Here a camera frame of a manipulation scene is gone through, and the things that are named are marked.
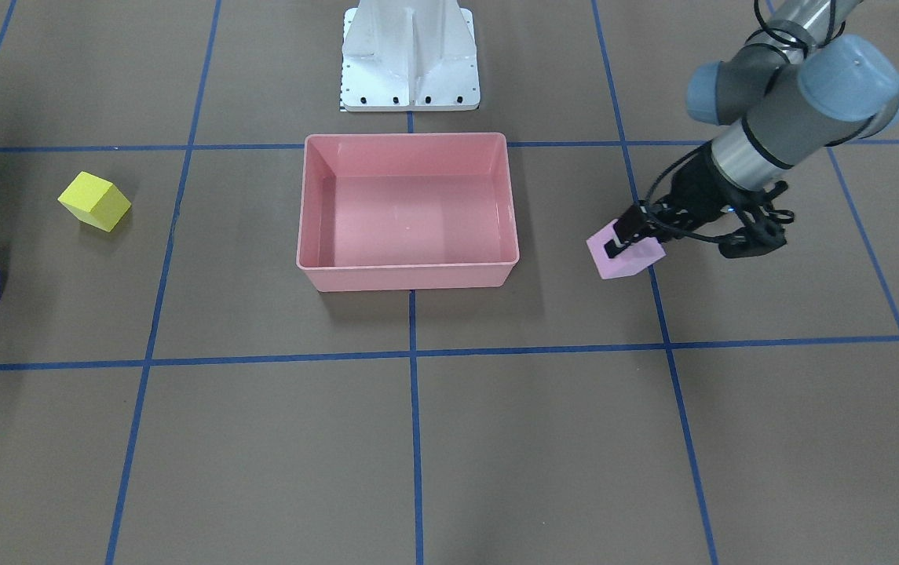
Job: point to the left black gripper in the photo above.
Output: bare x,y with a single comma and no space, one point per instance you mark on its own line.
693,186

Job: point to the pink foam block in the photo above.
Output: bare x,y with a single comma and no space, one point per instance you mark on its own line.
632,260

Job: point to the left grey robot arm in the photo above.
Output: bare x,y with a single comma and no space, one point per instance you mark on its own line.
799,84

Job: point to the pink plastic bin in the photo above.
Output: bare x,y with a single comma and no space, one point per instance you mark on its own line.
406,211

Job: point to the yellow foam block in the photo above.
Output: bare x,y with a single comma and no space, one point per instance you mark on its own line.
95,201

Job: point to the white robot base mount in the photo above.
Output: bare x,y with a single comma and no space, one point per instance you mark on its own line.
401,56

